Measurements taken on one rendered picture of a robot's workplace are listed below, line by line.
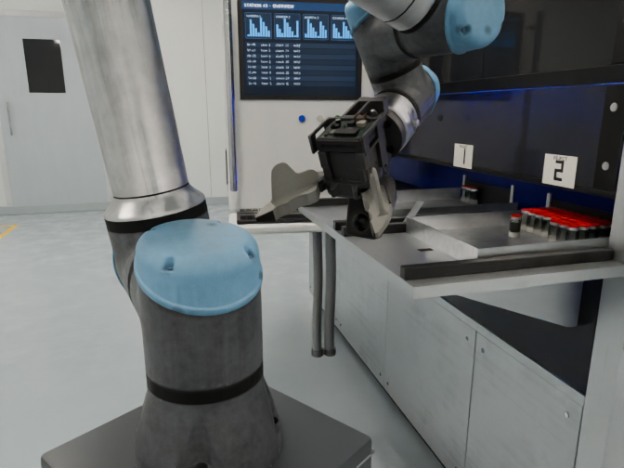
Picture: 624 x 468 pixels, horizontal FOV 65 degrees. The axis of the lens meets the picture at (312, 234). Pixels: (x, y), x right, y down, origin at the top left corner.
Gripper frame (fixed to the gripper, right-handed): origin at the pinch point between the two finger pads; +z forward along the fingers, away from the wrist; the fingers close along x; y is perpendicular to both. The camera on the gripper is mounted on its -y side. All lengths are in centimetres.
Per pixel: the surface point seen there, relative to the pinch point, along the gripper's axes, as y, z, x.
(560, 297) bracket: -42, -41, 21
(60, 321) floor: -131, -50, -225
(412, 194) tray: -47, -78, -21
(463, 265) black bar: -23.2, -24.9, 8.5
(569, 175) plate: -25, -57, 20
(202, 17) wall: -59, -422, -395
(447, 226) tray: -36, -51, -3
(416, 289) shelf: -21.3, -15.8, 4.0
